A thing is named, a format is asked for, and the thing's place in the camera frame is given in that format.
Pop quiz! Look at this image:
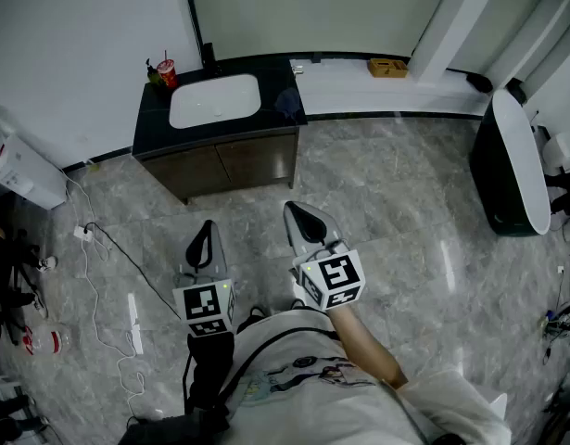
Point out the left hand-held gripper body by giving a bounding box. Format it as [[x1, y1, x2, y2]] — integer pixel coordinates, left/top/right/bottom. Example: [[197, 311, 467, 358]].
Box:
[[171, 268, 237, 338]]

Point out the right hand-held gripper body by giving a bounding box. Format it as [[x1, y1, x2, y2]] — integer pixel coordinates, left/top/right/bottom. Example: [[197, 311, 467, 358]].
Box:
[[288, 238, 367, 312]]

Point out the blue cloth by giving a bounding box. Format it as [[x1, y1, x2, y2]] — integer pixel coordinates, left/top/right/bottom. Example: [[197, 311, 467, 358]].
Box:
[[273, 86, 301, 116]]

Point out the person's right forearm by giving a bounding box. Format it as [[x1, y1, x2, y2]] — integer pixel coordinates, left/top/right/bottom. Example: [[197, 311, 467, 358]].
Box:
[[328, 304, 409, 388]]

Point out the person's left forearm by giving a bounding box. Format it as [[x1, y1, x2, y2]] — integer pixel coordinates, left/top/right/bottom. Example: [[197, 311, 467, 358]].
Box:
[[184, 331, 235, 416]]

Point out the dark wooden vanity cabinet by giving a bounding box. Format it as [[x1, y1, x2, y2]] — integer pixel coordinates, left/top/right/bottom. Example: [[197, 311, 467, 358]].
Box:
[[132, 56, 309, 206]]

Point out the person's left shoe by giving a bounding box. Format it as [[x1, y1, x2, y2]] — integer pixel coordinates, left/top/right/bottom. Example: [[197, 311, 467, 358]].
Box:
[[236, 307, 270, 335]]

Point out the black waist pouch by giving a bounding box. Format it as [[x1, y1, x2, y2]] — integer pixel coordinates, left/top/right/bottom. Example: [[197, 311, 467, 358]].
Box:
[[117, 413, 231, 445]]

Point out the white printed t-shirt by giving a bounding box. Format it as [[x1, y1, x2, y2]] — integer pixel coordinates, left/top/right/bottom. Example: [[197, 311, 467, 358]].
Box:
[[219, 311, 515, 445]]

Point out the white raised ledge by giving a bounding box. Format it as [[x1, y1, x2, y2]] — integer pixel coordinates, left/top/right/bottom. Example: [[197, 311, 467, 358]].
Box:
[[288, 57, 497, 119]]

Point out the plastic bottle with red label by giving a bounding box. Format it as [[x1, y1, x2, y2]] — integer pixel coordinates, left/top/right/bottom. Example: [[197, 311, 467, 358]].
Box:
[[19, 324, 73, 358]]

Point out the white sink basin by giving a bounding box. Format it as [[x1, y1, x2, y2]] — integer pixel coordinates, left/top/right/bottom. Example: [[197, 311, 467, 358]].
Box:
[[168, 73, 261, 130]]

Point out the red cup with straw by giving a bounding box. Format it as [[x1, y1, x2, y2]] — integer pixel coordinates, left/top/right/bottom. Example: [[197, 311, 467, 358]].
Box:
[[156, 49, 180, 90]]

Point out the green soap bottle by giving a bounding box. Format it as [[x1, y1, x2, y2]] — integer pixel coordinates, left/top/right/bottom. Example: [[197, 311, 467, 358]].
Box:
[[145, 57, 162, 88]]

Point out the white water dispenser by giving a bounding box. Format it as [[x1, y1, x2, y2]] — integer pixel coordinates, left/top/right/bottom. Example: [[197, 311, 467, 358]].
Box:
[[0, 103, 69, 210]]

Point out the black faucet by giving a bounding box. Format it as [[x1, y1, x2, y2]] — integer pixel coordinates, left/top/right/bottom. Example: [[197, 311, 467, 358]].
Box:
[[201, 42, 222, 72]]

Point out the black oblong object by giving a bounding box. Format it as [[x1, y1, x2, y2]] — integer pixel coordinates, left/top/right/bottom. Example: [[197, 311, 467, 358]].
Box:
[[465, 72, 494, 95]]

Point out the white roller blind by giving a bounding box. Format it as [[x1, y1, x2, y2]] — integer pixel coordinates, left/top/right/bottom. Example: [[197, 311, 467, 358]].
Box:
[[186, 0, 457, 59]]

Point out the white toilet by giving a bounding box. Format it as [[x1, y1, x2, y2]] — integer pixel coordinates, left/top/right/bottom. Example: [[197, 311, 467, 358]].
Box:
[[540, 132, 570, 176]]

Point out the black floor cable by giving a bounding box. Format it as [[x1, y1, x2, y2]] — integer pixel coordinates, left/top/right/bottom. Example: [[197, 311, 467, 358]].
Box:
[[83, 221, 183, 320]]

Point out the white cable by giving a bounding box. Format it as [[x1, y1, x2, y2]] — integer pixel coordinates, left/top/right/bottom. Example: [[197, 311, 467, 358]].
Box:
[[60, 168, 147, 429]]

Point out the small device with wires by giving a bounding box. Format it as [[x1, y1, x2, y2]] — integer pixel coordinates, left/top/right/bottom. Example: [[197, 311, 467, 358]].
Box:
[[541, 299, 570, 340]]

